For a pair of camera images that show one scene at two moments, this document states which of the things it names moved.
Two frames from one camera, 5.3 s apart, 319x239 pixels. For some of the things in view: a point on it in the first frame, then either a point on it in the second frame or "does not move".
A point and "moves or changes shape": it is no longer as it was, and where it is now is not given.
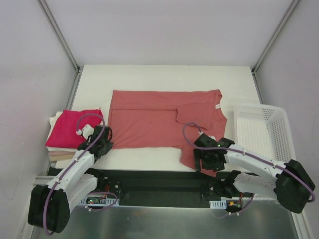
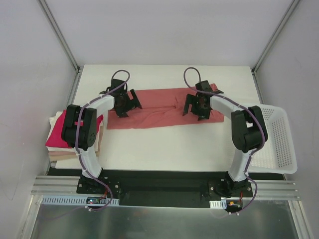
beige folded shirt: [60, 156] does not move
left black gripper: [105, 145] -> [127, 105]
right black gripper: [197, 159] -> [195, 107]
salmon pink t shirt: [150, 119] moves or changes shape
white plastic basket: [264, 130] does not move
